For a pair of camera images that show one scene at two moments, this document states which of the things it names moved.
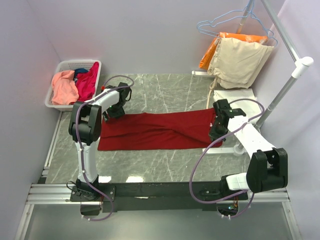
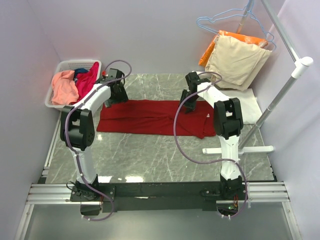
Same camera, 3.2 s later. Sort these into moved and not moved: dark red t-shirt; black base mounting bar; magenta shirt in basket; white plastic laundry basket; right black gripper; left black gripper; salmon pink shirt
Moved: right black gripper; left black gripper; dark red t-shirt
Not moved: black base mounting bar; white plastic laundry basket; salmon pink shirt; magenta shirt in basket
